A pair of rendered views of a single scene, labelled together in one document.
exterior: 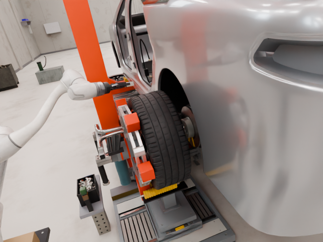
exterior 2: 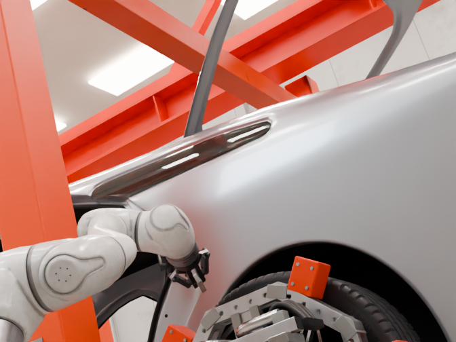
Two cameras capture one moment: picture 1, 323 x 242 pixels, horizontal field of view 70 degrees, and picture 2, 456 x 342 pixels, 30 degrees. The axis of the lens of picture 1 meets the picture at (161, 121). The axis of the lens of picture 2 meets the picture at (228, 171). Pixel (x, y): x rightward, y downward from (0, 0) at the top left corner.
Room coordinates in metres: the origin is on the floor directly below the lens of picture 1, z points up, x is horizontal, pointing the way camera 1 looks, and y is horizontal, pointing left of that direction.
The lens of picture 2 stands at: (-0.04, 1.87, 0.59)
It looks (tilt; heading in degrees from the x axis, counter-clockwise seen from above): 22 degrees up; 309
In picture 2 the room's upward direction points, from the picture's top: 16 degrees counter-clockwise
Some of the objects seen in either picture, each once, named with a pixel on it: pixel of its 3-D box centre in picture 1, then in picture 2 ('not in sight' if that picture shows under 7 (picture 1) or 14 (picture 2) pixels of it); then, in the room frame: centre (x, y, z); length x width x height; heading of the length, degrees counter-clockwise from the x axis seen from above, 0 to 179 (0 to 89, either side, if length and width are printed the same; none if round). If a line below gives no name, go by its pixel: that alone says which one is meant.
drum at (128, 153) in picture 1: (123, 149); not in sight; (1.35, 0.29, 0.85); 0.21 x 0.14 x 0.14; 104
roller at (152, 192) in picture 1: (160, 189); not in sight; (1.28, 0.09, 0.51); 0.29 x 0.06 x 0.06; 104
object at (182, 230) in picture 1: (169, 209); not in sight; (1.44, 0.06, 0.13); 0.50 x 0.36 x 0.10; 14
